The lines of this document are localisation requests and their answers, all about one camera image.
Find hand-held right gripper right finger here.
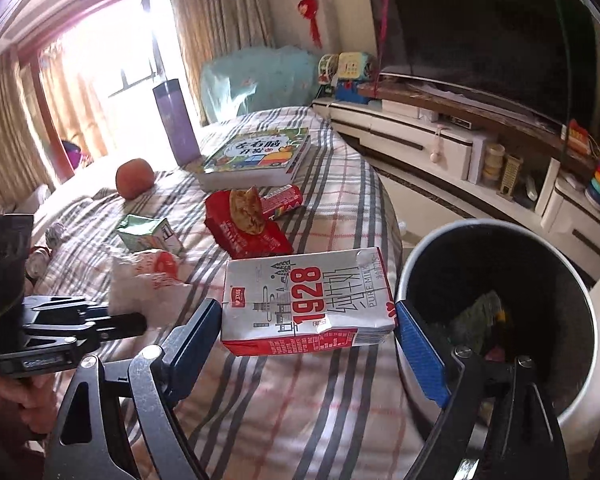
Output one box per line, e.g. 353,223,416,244
394,300,571,480

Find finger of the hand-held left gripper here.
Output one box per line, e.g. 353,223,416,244
77,309,148,347

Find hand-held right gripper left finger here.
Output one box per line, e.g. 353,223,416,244
42,297,223,480

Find white trash bin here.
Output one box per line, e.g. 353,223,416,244
394,219,598,456

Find red white milk carton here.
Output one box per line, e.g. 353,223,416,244
220,246,397,357

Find person's left forearm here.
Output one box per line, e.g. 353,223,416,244
0,412,46,480

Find person's left hand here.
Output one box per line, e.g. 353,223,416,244
0,362,58,443

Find white plastic bag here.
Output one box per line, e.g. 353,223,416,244
109,249,196,318

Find green drink carton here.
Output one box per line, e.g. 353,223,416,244
116,214,186,257

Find red snack bag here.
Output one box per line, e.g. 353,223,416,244
204,189,295,258

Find purple plastic bowl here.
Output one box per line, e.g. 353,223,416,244
62,140,88,171

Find beige patterned curtain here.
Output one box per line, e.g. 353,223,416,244
0,50,56,211
167,0,276,126

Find round brown cracker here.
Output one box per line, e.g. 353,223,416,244
229,186,267,236

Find orange fruit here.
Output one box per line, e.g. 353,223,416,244
115,158,156,200

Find red drink can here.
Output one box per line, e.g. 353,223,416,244
260,184,305,221

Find children's picture book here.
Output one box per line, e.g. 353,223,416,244
196,127,312,192

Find metal grater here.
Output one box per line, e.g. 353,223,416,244
498,155,523,201

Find stack of tape rolls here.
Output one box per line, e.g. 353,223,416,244
481,142,506,186

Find purple water bottle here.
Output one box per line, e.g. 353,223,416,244
152,77,201,167

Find white television stand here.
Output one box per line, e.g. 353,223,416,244
312,80,600,281

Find toy telephone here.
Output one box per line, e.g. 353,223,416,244
566,120,592,156

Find teal pillow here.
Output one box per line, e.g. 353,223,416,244
200,45,323,126

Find colourful activity toy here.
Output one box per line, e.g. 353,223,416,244
317,51,381,106

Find black television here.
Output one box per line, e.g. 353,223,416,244
364,0,600,136

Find red hanging knot decoration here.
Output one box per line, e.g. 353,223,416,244
286,0,326,48

